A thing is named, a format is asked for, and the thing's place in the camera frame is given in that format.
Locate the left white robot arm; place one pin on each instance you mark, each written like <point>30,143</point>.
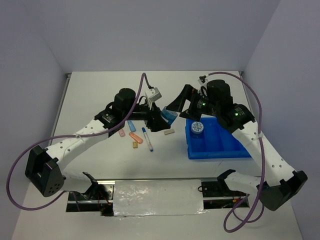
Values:
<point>46,166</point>

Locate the silver foil sheet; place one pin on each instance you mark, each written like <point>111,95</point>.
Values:
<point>157,198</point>

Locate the blue slime jar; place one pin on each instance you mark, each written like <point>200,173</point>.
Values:
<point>196,128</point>
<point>168,115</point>

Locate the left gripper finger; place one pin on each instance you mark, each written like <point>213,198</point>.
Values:
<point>156,123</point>
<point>154,111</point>

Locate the blue transparent case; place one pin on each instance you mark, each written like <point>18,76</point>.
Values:
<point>131,126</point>

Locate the orange transparent case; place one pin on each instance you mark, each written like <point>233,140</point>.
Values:
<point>135,137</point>

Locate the pink transparent case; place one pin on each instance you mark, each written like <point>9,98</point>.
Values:
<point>121,133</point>

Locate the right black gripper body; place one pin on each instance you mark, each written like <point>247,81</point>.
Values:
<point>202,104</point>

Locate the blue white marker pen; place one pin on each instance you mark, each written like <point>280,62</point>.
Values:
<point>147,139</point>

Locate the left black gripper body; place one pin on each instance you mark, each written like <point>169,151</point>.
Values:
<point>141,112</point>

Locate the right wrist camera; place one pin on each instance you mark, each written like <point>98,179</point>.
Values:
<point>203,83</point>

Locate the yellow eraser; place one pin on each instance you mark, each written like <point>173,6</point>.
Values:
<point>134,144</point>

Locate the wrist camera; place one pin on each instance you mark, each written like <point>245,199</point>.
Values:
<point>152,95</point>
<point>203,83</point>

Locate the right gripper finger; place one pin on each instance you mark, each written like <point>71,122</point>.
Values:
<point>191,114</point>
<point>178,103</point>

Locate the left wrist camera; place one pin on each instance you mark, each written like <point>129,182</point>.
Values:
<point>152,95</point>

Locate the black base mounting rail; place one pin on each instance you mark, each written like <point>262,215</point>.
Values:
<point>102,202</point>

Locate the blue plastic divided bin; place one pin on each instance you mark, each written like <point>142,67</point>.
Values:
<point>214,142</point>

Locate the grey speckled eraser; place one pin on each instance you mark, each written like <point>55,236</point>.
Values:
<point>169,131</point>

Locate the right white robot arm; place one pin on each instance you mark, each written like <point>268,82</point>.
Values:
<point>279,181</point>

